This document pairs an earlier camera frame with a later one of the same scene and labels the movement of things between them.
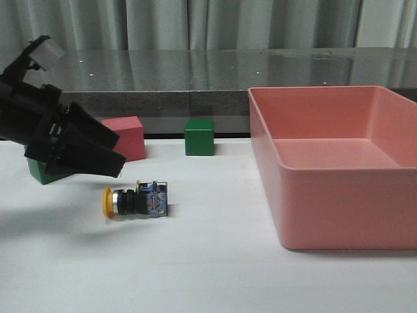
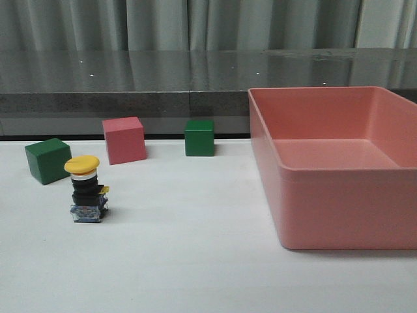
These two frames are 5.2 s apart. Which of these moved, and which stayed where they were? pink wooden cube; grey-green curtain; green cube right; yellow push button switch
Moved: yellow push button switch
Stayed: pink wooden cube; grey-green curtain; green cube right
